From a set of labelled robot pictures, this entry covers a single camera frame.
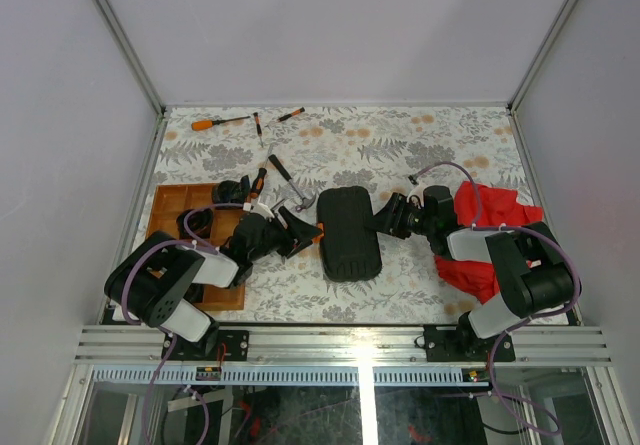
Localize black plastic tool case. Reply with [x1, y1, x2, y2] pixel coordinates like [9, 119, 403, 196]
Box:
[316, 186, 382, 282]

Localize wooden compartment tray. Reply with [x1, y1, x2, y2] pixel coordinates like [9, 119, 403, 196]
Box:
[144, 183, 254, 312]

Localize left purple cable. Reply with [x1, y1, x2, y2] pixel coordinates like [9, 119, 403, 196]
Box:
[121, 202, 251, 445]

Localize black orange handle screwdriver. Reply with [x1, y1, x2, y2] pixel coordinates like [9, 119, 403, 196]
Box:
[249, 144, 274, 199]

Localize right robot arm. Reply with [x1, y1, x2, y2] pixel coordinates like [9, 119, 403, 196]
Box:
[366, 181, 581, 360]

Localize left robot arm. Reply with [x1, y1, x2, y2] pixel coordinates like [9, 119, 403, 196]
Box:
[104, 203, 323, 360]

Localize red cloth bag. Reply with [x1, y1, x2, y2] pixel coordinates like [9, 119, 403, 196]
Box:
[435, 181, 544, 304]

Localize aluminium front rail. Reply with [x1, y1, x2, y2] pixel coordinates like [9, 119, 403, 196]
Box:
[74, 322, 614, 386]

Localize dark patterned rolled cloth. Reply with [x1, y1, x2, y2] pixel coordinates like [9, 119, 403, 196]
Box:
[211, 175, 251, 204]

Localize small precision screwdriver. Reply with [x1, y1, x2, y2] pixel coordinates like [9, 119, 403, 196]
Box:
[268, 107, 306, 126]
[252, 112, 264, 147]

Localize claw hammer black handle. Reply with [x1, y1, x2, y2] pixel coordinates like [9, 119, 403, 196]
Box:
[268, 154, 316, 212]

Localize large orange screwdriver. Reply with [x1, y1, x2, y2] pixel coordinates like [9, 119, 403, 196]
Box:
[191, 116, 248, 132]

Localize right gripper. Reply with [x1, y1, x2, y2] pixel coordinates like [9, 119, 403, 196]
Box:
[364, 195, 435, 242]

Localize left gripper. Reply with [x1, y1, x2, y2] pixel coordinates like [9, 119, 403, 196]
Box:
[251, 206, 324, 263]

